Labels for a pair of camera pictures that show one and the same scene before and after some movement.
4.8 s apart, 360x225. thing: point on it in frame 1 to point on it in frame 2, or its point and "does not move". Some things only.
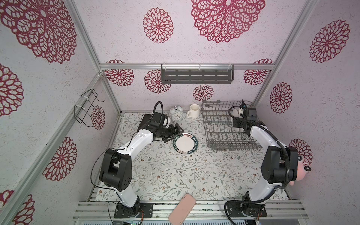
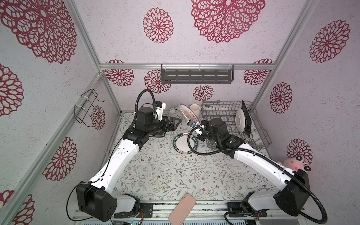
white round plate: (236, 112) to (188, 114)
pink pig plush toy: (302, 170) does not move
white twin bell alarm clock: (176, 113) does not move
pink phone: (182, 210) does not move
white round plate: (185, 143) does not move
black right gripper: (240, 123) to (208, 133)
